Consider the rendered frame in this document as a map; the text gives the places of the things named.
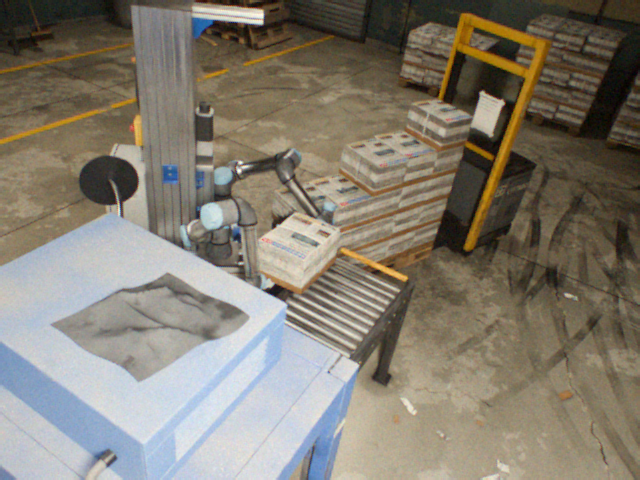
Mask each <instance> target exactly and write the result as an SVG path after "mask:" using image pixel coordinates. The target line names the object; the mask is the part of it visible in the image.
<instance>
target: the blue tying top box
mask: <svg viewBox="0 0 640 480"><path fill-rule="evenodd" d="M167 272H168V273H170V274H172V275H174V276H176V277H178V278H180V279H181V280H183V281H184V282H186V283H187V284H189V285H190V286H192V287H193V288H195V289H196V290H197V291H199V292H201V293H203V294H205V295H207V296H210V297H215V298H218V299H220V300H223V301H226V302H228V303H231V304H233V305H235V306H237V307H238V308H240V309H242V310H243V311H244V312H246V313H247V314H248V315H249V316H250V318H249V320H248V321H247V322H246V323H245V324H244V325H243V326H242V327H241V328H240V329H238V330H237V331H235V332H234V333H232V334H230V335H228V336H225V337H222V338H220V339H217V340H213V341H208V342H205V343H203V344H201V345H198V346H196V347H195V348H193V349H192V350H191V351H190V352H188V353H187V354H185V355H184V356H183V357H181V358H180V359H178V360H177V361H175V362H174V363H172V364H171V365H169V366H168V367H166V368H164V369H163V370H161V371H159V372H157V373H156V374H154V375H153V376H151V377H150V378H148V379H146V380H144V381H141V382H139V383H138V382H137V381H136V380H135V379H134V378H133V377H132V376H131V375H130V374H129V373H128V372H127V371H126V370H124V369H123V368H122V367H120V366H118V365H116V364H114V363H112V362H110V361H107V360H105V359H102V358H100V357H98V356H95V355H93V354H91V353H89V352H87V351H85V350H84V349H82V348H81V347H79V346H78V345H77V344H76V343H74V342H73V341H72V340H71V339H70V338H69V337H67V336H66V335H65V334H64V333H62V332H61V331H59V330H58V329H56V328H54V327H53V326H51V325H50V323H53V322H55V321H57V320H60V319H62V318H64V317H67V316H69V315H71V314H73V313H75V312H77V311H79V310H81V309H83V308H85V307H87V306H89V305H90V304H94V303H97V302H99V301H101V300H103V299H105V298H107V297H109V296H111V295H112V294H115V293H118V292H120V291H121V290H122V289H132V288H136V287H139V286H142V285H144V284H147V283H150V282H152V281H154V280H156V279H158V278H160V277H162V276H163V275H165V274H166V273H167ZM286 307H287V304H286V302H284V301H282V300H280V299H278V298H276V297H275V296H271V295H269V294H267V293H265V292H263V291H261V290H259V289H257V288H255V287H254V286H252V285H250V284H248V283H246V282H244V281H242V280H240V279H238V278H236V277H234V276H233V275H231V274H229V273H227V272H225V271H223V270H221V269H219V268H217V267H215V266H213V265H212V264H210V263H208V262H206V261H204V260H202V259H200V258H198V257H196V256H195V255H193V254H192V253H190V252H188V251H186V250H184V249H182V248H180V247H178V246H176V245H174V244H172V243H170V242H169V241H167V240H165V239H163V238H161V237H159V236H157V235H155V234H153V233H151V232H149V231H148V230H146V229H144V228H142V227H140V226H138V225H136V224H134V223H132V222H130V221H128V220H127V219H125V218H123V217H121V216H119V215H117V214H115V213H113V212H108V213H106V214H104V215H102V216H100V217H98V218H96V219H94V220H92V221H90V222H88V223H86V224H84V225H82V226H80V227H78V228H76V229H74V230H72V231H70V232H68V233H66V234H64V235H62V236H60V237H58V238H56V239H54V240H52V241H50V242H48V243H46V244H44V245H42V246H40V247H38V248H36V249H34V250H32V251H30V252H28V253H26V254H24V255H22V256H20V257H18V258H17V259H15V260H13V261H11V262H9V263H7V264H5V265H3V266H0V384H1V385H2V386H4V387H5V388H6V389H7V390H9V391H10V392H11V393H13V394H14V395H15V396H16V397H18V398H19V399H20V400H22V401H23V402H24V403H25V404H27V405H28V406H29V407H31V408H32V409H33V410H35V411H36V412H37V413H38V414H40V415H41V416H42V417H44V418H45V419H46V420H47V421H49V422H50V423H51V424H53V425H54V426H55V427H56V428H58V429H59V430H60V431H62V432H63V433H64V434H66V435H67V436H68V437H69V438H71V439H72V440H73V441H75V442H76V443H77V444H78V445H80V446H81V447H82V448H85V449H86V450H87V451H89V452H90V453H91V454H93V455H94V456H95V457H97V458H99V457H100V456H101V455H102V454H103V453H104V452H105V451H106V450H107V449H110V450H112V451H113V452H114V453H115V454H116V456H117V458H118V459H117V460H116V461H115V462H113V463H112V464H111V465H110V466H109V468H111V469H112V470H113V471H115V472H116V473H117V474H118V475H120V476H121V477H122V478H124V479H125V480H170V479H171V478H172V477H173V476H174V475H175V473H176V472H177V471H178V470H179V469H180V468H181V467H182V466H183V465H184V464H185V463H186V461H187V460H188V459H189V458H190V457H191V456H192V455H193V454H194V453H195V452H196V451H197V449H198V448H199V447H200V446H201V445H202V444H203V443H204V442H205V441H206V440H207V439H208V437H209V436H210V435H211V434H212V433H213V432H214V431H215V430H216V429H217V428H218V426H219V425H220V424H221V423H222V422H223V421H224V420H225V419H226V418H227V417H228V416H229V414H230V413H231V412H232V411H233V410H234V409H235V408H236V407H237V406H238V405H239V404H240V402H241V401H242V400H243V399H244V398H245V397H246V396H248V395H249V394H250V393H251V391H252V390H253V389H254V388H255V387H256V386H257V385H258V384H259V383H260V382H261V380H262V379H263V378H264V377H265V376H266V375H267V374H268V373H269V372H270V371H271V370H272V368H273V367H274V366H275V365H276V364H277V363H278V362H279V361H280V360H281V354H282V345H283V336H284V328H285V320H286V319H285V318H286Z"/></svg>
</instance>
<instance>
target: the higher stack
mask: <svg viewBox="0 0 640 480"><path fill-rule="evenodd" d="M410 106H411V107H410V110H409V112H408V117H407V122H406V126H407V127H408V128H410V129H412V130H414V131H415V132H417V133H419V134H421V135H422V137H423V136H424V137H426V138H428V139H430V140H431V141H433V142H435V143H437V144H439V145H440V146H444V145H448V144H452V143H456V142H460V141H464V140H467V138H468V136H469V132H470V131H469V129H470V126H471V124H472V120H473V116H471V115H469V114H468V113H466V112H463V111H461V110H459V109H456V107H452V106H451V105H449V104H448V103H446V102H444V101H441V100H439V99H430V100H424V101H419V102H414V103H411V105H410ZM404 133H406V134H408V135H409V136H411V137H412V138H414V139H416V140H417V141H419V142H421V143H422V144H424V145H425V146H427V147H429V148H430V149H432V150H433V151H435V152H436V153H437V154H438V156H437V158H436V161H435V164H434V168H433V172H432V174H433V175H434V174H438V173H441V172H445V171H448V170H452V169H455V168H458V166H459V163H460V162H459V161H460V160H461V159H462V155H463V150H464V148H465V147H464V146H459V147H456V148H452V149H448V150H444V151H438V150H436V149H435V148H433V147H431V146H429V145H428V144H426V143H424V142H422V141H421V140H419V139H417V138H415V137H414V136H412V135H410V134H409V133H407V132H404ZM454 177H455V173H453V174H450V175H446V176H443V177H439V178H436V179H433V180H430V182H429V185H428V187H427V192H426V193H427V195H426V198H425V201H428V200H431V199H434V198H437V197H440V196H443V195H447V194H449V193H450V192H451V189H452V184H453V180H454ZM447 200H448V199H444V200H441V201H438V202H435V203H432V204H429V205H426V206H422V207H423V208H422V212H421V214H420V217H419V218H420V219H419V222H418V225H419V224H422V223H425V222H428V221H431V220H434V219H437V218H439V217H442V215H443V212H444V209H445V208H446V207H445V206H446V205H447V204H446V203H447ZM440 223H441V222H440V221H438V222H436V223H433V224H430V225H427V226H425V227H422V228H419V229H417V230H415V234H414V240H413V242H412V245H411V249H412V248H413V247H416V246H418V245H421V244H423V243H426V242H429V241H431V240H434V239H435V237H436V234H437V230H438V227H439V226H440ZM432 247H433V243H432V244H430V245H427V246H425V247H422V248H420V249H417V250H415V251H412V252H409V257H408V260H407V263H406V266H407V265H410V264H412V263H415V262H417V261H419V260H422V259H424V258H427V257H429V256H430V253H431V250H432Z"/></svg>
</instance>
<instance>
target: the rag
mask: <svg viewBox="0 0 640 480"><path fill-rule="evenodd" d="M249 318H250V316H249V315H248V314H247V313H246V312H244V311H243V310H242V309H240V308H238V307H237V306H235V305H233V304H231V303H228V302H226V301H223V300H220V299H218V298H215V297H210V296H207V295H205V294H203V293H201V292H199V291H197V290H196V289H195V288H193V287H192V286H190V285H189V284H187V283H186V282H184V281H183V280H181V279H180V278H178V277H176V276H174V275H172V274H170V273H168V272H167V273H166V274H165V275H163V276H162V277H160V278H158V279H156V280H154V281H152V282H150V283H147V284H144V285H142V286H139V287H136V288H132V289H122V290H121V291H120V292H118V293H115V294H112V295H111V296H109V297H107V298H105V299H103V300H101V301H99V302H97V303H94V304H90V305H89V306H87V307H85V308H83V309H81V310H79V311H77V312H75V313H73V314H71V315H69V316H67V317H64V318H62V319H60V320H57V321H55V322H53V323H50V325H51V326H53V327H54V328H56V329H58V330H59V331H61V332H62V333H64V334H65V335H66V336H67V337H69V338H70V339H71V340H72V341H73V342H74V343H76V344H77V345H78V346H79V347H81V348H82V349H84V350H85V351H87V352H89V353H91V354H93V355H95V356H98V357H100V358H102V359H105V360H107V361H110V362H112V363H114V364H116V365H118V366H120V367H122V368H123V369H124V370H126V371H127V372H128V373H129V374H130V375H131V376H132V377H133V378H134V379H135V380H136V381H137V382H138V383H139V382H141V381H144V380H146V379H148V378H150V377H151V376H153V375H154V374H156V373H157V372H159V371H161V370H163V369H164V368H166V367H168V366H169V365H171V364H172V363H174V362H175V361H177V360H178V359H180V358H181V357H183V356H184V355H185V354H187V353H188V352H190V351H191V350H192V349H193V348H195V347H196V346H198V345H201V344H203V343H205V342H208V341H213V340H217V339H220V338H222V337H225V336H228V335H230V334H232V333H234V332H235V331H237V330H238V329H240V328H241V327H242V326H243V325H244V324H245V323H246V322H247V321H248V320H249Z"/></svg>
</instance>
